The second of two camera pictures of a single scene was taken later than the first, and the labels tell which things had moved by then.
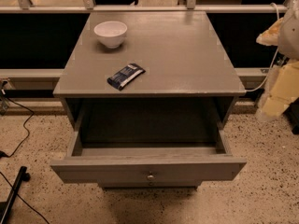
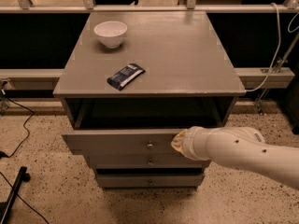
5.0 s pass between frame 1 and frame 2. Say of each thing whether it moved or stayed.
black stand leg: stayed
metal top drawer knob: moved
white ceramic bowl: stayed
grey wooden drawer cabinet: stayed
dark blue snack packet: stayed
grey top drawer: moved
